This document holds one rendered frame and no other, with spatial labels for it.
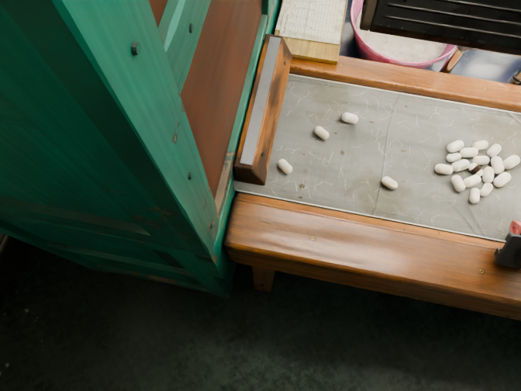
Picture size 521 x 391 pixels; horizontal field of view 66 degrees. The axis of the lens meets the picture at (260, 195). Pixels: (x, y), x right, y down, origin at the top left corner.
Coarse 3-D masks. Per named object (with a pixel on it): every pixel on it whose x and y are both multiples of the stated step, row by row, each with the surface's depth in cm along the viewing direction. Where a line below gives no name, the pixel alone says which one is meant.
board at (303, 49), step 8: (344, 8) 93; (344, 16) 92; (288, 40) 90; (296, 40) 90; (304, 40) 90; (288, 48) 89; (296, 48) 89; (304, 48) 89; (312, 48) 89; (320, 48) 89; (328, 48) 89; (336, 48) 89; (296, 56) 89; (304, 56) 89; (312, 56) 89; (320, 56) 89; (328, 56) 89; (336, 56) 89
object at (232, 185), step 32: (0, 224) 87; (32, 224) 75; (224, 224) 76; (64, 256) 121; (96, 256) 104; (128, 256) 102; (160, 256) 91; (192, 256) 72; (224, 256) 84; (192, 288) 136; (224, 288) 122
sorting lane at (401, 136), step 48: (288, 96) 90; (336, 96) 90; (384, 96) 90; (288, 144) 86; (336, 144) 86; (384, 144) 86; (432, 144) 86; (288, 192) 82; (336, 192) 82; (384, 192) 82; (432, 192) 82
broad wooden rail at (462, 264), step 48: (240, 192) 82; (240, 240) 76; (288, 240) 76; (336, 240) 76; (384, 240) 76; (432, 240) 76; (480, 240) 78; (384, 288) 85; (432, 288) 74; (480, 288) 73
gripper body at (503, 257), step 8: (512, 232) 70; (512, 240) 69; (520, 240) 69; (504, 248) 70; (512, 248) 70; (520, 248) 70; (496, 256) 73; (504, 256) 71; (512, 256) 71; (520, 256) 69; (504, 264) 72; (512, 264) 72; (520, 264) 69
